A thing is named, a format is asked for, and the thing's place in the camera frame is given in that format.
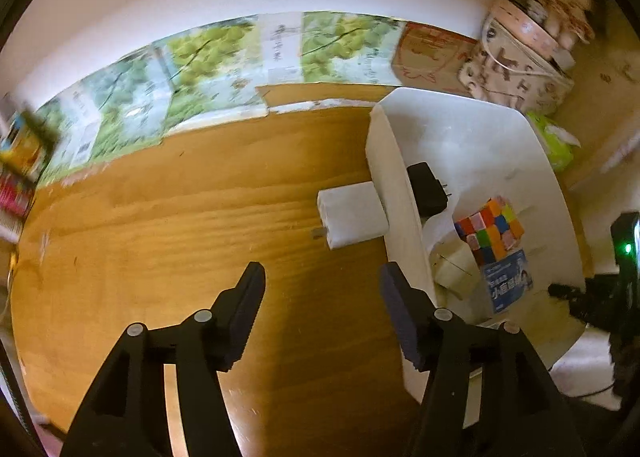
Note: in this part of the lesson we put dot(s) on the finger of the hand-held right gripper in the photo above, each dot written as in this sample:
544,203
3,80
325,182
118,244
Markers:
580,299

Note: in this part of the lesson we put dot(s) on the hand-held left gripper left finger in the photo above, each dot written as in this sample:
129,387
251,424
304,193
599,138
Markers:
242,312

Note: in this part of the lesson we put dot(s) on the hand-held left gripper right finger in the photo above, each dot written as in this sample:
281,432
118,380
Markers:
400,312

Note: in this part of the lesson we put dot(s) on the white handheld game console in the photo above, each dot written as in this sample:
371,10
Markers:
452,269

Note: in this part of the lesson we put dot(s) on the blue packet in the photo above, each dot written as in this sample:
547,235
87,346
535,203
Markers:
507,282

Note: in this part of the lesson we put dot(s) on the white power adapter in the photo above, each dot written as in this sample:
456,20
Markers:
352,214

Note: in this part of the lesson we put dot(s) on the colourful puzzle cube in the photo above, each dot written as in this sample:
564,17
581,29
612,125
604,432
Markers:
492,229

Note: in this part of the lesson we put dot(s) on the black charger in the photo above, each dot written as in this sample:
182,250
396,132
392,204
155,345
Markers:
427,187

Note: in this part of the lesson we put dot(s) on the white plastic bin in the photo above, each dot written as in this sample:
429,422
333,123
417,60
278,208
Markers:
480,157

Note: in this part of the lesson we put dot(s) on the green plastic bag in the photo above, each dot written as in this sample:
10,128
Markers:
552,137

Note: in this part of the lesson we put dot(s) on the wooden panel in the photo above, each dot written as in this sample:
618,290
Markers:
605,102

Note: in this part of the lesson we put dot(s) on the key print tote bag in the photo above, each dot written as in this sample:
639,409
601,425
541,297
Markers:
515,72

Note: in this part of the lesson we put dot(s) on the grape print cardboard sheet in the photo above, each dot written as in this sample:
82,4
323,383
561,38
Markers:
215,72
105,112
340,49

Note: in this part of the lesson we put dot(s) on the pink printed box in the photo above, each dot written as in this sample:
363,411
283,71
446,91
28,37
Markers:
14,207

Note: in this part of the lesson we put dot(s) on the brown cardboard box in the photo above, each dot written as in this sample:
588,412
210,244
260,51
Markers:
435,54

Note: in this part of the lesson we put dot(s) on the yellow printed box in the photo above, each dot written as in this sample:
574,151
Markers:
25,147

